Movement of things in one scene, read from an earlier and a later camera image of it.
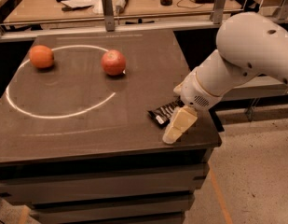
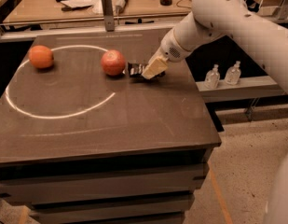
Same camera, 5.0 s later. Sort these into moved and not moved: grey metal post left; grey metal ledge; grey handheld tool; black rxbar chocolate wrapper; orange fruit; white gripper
Moved: black rxbar chocolate wrapper; white gripper
Not moved: orange fruit; grey metal post left; grey handheld tool; grey metal ledge
